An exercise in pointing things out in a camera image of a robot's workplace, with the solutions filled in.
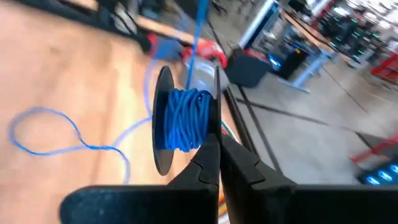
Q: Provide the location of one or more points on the black computer tower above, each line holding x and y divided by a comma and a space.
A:
293, 63

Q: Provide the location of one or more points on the wooden desk with white legs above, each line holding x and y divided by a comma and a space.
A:
311, 67

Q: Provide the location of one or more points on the black plastic spool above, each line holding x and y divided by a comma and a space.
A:
161, 124

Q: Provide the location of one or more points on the red cart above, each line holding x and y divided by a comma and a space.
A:
385, 67

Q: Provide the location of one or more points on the black crate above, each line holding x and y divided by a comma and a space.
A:
245, 71

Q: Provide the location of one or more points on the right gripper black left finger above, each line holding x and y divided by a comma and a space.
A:
186, 202

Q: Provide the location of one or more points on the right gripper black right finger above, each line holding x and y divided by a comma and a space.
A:
264, 202

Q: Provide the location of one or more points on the red tape dispenser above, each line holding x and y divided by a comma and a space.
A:
211, 51

